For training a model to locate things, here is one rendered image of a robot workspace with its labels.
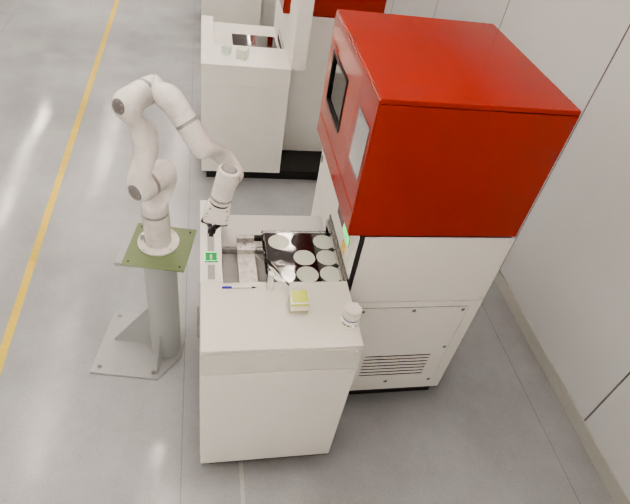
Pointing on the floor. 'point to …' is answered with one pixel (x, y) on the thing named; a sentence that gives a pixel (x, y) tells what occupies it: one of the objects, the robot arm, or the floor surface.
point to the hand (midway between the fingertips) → (211, 230)
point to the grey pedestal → (143, 328)
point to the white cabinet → (270, 412)
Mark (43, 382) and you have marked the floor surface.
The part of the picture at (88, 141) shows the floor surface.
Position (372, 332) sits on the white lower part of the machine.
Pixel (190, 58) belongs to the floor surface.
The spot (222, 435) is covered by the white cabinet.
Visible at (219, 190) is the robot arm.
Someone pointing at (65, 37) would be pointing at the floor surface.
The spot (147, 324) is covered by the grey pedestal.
